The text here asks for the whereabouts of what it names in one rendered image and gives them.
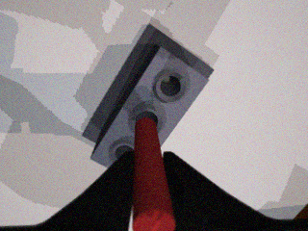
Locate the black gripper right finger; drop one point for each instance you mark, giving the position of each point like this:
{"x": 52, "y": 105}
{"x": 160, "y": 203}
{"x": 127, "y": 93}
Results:
{"x": 201, "y": 205}

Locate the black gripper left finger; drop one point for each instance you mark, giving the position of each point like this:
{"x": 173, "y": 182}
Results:
{"x": 104, "y": 206}

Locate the red peg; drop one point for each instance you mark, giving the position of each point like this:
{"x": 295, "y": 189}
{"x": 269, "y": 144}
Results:
{"x": 152, "y": 208}

